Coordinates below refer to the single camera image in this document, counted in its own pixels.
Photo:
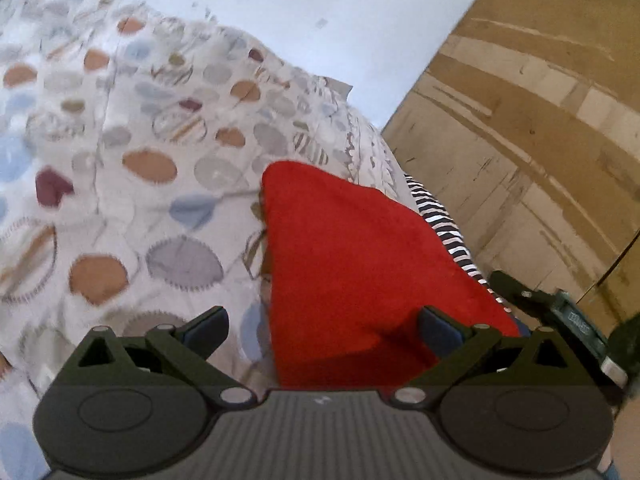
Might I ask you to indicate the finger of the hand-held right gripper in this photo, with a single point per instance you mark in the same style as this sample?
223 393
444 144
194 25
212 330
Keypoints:
515 290

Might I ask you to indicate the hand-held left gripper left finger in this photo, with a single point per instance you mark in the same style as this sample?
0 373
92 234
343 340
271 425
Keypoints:
206 330

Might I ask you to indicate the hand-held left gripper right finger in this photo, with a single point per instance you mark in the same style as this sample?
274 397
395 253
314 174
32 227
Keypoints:
441 331

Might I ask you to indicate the red knitted garment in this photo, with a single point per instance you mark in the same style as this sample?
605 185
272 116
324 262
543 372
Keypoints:
360 270

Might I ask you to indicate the striped mattress cover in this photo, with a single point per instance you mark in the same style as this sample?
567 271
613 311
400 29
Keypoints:
445 230

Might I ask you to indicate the brown wooden wardrobe panel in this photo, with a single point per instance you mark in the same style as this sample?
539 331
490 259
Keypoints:
540 125

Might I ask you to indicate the spotted patterned bedsheet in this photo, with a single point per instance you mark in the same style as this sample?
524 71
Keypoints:
150 160

